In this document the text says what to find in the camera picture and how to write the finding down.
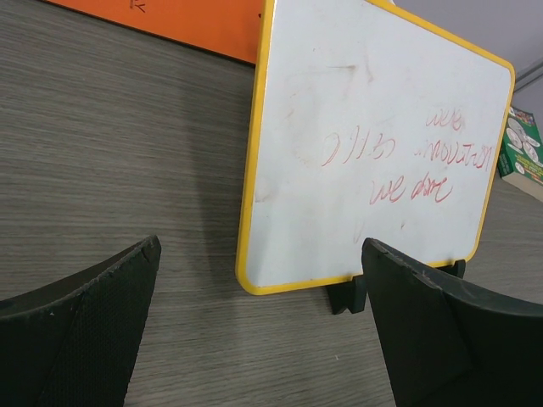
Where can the black whiteboard stand foot right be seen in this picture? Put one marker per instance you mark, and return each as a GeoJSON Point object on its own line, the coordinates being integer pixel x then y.
{"type": "Point", "coordinates": [457, 269]}

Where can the yellow-framed whiteboard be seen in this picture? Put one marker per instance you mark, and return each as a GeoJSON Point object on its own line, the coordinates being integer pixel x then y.
{"type": "Point", "coordinates": [366, 121]}

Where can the black whiteboard stand foot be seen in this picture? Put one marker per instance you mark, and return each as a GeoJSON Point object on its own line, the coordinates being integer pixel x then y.
{"type": "Point", "coordinates": [349, 295]}
{"type": "Point", "coordinates": [457, 269]}

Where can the orange folder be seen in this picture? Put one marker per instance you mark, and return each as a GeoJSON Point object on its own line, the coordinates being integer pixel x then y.
{"type": "Point", "coordinates": [228, 27]}

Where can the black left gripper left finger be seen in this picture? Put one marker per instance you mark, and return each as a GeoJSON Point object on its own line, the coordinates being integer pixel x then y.
{"type": "Point", "coordinates": [74, 342]}

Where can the green paperback book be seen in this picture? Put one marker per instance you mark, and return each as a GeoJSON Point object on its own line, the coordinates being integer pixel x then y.
{"type": "Point", "coordinates": [520, 158]}

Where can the black whiteboard stand foot left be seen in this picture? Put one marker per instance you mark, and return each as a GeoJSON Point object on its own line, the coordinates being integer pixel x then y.
{"type": "Point", "coordinates": [349, 295]}

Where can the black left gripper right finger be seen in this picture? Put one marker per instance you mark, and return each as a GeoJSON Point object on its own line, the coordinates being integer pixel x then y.
{"type": "Point", "coordinates": [449, 342]}

